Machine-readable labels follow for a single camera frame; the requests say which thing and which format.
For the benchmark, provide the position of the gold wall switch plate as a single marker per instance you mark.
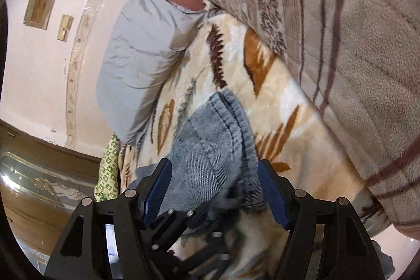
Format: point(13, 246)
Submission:
point(65, 27)

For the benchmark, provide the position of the leaf print cream blanket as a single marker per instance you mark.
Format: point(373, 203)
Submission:
point(295, 142)

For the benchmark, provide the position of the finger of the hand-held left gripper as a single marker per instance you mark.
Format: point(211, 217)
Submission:
point(183, 221)
point(210, 253)

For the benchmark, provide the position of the gold wall frame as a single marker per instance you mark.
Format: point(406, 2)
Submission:
point(41, 4)

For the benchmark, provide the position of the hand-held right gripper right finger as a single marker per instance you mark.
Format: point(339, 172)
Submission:
point(274, 198)

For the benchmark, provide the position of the blue denim pants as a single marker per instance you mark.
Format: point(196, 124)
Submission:
point(213, 148)

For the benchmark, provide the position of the grey pillow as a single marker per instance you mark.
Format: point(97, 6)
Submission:
point(144, 63)

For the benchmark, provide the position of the green patterned cloth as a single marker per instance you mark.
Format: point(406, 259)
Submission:
point(108, 168)

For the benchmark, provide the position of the wooden furniture with glass inlay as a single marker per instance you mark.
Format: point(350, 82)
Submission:
point(36, 194)

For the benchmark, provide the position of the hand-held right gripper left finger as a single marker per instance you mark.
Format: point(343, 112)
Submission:
point(157, 193)

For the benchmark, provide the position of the striped beige fleece blanket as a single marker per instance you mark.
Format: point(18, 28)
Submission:
point(354, 47)

